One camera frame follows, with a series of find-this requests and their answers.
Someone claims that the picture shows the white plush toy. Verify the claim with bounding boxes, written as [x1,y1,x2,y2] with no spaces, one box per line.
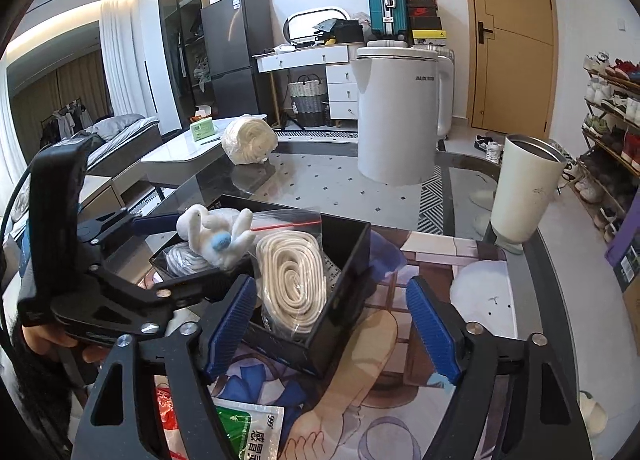
[176,205,256,271]

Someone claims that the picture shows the black cardboard box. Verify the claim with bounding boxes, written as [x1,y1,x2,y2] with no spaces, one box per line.
[151,195,371,378]

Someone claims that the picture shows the red white balloon glue bag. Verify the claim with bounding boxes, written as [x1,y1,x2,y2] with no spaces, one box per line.
[156,382,188,460]

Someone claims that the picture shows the bagged cream rope coil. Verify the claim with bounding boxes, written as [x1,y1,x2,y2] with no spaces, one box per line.
[249,209,329,341]

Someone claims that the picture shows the green white packet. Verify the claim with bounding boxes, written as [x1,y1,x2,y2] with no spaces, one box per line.
[214,398,284,460]

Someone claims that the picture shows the person's left hand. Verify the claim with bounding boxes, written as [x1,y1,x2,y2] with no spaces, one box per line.
[22,324,111,364]

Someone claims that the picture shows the bagged grey striped cloth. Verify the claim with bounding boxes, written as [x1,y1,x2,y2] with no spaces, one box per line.
[164,243,213,277]

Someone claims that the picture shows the white coffee table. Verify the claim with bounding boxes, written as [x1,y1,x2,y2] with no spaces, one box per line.
[140,115,269,186]

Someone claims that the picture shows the grey bed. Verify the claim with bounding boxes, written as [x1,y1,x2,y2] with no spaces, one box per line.
[84,114,163,177]

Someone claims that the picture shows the green tissue box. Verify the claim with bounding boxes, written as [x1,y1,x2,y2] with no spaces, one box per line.
[190,117,217,142]

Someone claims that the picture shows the anime print desk mat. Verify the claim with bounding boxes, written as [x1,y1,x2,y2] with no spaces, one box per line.
[208,227,518,459]

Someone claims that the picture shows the cream yarn bundle in bag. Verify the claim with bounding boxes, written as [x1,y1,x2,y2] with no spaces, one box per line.
[221,116,278,165]

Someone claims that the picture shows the brown cardboard box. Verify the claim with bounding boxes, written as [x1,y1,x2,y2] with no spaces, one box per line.
[623,276,640,356]

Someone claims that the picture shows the purple box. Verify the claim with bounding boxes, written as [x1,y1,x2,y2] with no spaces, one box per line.
[605,212,640,292]

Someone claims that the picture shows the woven laundry basket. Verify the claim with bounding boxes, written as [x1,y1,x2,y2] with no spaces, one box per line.
[288,74,329,128]

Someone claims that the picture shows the black refrigerator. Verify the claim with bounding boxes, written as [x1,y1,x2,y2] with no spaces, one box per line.
[201,0,276,120]

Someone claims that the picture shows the cream cylindrical bin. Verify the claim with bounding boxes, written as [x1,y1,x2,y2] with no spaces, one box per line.
[489,134,567,245]

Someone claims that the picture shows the wooden shoe rack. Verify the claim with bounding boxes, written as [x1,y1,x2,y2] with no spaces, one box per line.
[563,51,639,243]

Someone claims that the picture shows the white drawer desk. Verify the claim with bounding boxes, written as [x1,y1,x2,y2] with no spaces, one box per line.
[255,43,363,124]

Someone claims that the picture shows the dark glass cabinet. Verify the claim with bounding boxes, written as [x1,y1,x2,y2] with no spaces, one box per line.
[158,0,215,128]

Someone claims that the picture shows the oval mirror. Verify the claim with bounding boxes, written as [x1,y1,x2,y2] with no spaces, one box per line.
[282,8,349,46]

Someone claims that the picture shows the white tall appliance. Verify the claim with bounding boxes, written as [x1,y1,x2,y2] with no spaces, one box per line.
[352,40,454,186]

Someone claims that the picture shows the stacked shoe boxes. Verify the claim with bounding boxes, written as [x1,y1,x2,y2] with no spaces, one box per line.
[407,0,447,46]

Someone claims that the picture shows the teal suitcase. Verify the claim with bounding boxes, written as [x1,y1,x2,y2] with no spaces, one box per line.
[369,0,410,41]

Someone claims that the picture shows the wooden door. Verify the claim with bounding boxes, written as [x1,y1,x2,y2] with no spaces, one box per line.
[469,0,558,139]

